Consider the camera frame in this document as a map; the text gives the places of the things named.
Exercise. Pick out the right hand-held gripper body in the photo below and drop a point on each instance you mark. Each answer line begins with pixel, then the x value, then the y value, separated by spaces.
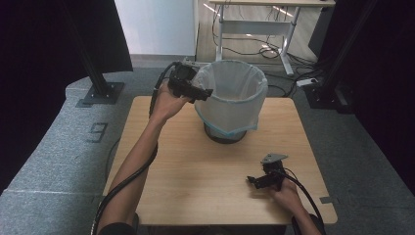
pixel 274 171

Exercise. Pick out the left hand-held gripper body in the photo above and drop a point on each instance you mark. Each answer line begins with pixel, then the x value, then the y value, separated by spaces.
pixel 181 76

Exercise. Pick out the bin with white bag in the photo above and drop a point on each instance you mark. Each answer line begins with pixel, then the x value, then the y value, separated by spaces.
pixel 231 98

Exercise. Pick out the black trash bin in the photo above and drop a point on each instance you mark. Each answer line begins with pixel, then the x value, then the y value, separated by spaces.
pixel 225 138

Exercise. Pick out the person's right hand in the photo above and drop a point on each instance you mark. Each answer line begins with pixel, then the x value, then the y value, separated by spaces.
pixel 288 197

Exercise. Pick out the person's left hand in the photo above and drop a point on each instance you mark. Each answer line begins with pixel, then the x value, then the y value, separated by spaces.
pixel 166 104

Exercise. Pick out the grey tape piece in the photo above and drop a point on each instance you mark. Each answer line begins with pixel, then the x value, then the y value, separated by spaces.
pixel 327 199

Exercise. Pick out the white metal desk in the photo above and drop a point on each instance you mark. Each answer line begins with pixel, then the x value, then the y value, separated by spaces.
pixel 254 27

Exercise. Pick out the black metal stand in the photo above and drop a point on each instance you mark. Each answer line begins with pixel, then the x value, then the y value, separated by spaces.
pixel 99 88
pixel 326 91

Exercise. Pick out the white power strip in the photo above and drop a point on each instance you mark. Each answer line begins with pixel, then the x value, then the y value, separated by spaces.
pixel 306 82

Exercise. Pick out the black curtain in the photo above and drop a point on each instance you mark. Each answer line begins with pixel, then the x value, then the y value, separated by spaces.
pixel 29 65
pixel 385 81

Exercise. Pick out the dark sleeve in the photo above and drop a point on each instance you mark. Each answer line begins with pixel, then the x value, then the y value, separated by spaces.
pixel 115 229

